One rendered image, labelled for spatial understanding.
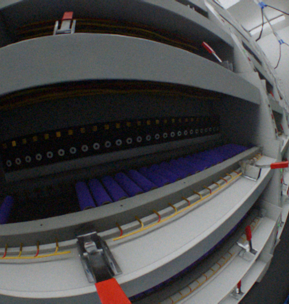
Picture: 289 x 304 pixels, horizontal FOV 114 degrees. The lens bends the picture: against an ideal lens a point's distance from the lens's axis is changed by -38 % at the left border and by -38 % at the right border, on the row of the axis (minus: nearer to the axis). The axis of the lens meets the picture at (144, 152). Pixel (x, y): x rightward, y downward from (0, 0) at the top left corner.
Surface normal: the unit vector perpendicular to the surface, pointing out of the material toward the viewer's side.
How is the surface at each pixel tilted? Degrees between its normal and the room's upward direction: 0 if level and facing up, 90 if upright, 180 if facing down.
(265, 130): 90
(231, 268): 21
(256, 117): 90
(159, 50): 111
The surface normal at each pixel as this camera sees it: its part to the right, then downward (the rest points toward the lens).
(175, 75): 0.50, 0.22
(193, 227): -0.04, -0.96
